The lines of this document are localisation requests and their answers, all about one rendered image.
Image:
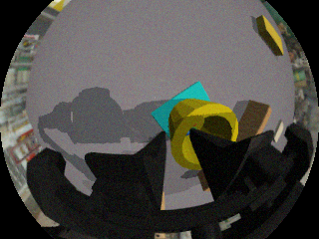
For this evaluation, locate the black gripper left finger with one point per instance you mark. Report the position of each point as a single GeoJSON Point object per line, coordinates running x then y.
{"type": "Point", "coordinates": [146, 167]}

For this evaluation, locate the beige flat slab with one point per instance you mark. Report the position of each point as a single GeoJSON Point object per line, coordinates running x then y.
{"type": "Point", "coordinates": [278, 131]}

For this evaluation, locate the tan wooden bar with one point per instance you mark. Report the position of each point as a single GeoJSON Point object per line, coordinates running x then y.
{"type": "Point", "coordinates": [252, 122]}

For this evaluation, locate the yellow rectangular block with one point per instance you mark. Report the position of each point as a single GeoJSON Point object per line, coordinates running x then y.
{"type": "Point", "coordinates": [268, 33]}

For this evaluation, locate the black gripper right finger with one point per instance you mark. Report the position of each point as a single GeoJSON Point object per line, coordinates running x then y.
{"type": "Point", "coordinates": [221, 159]}

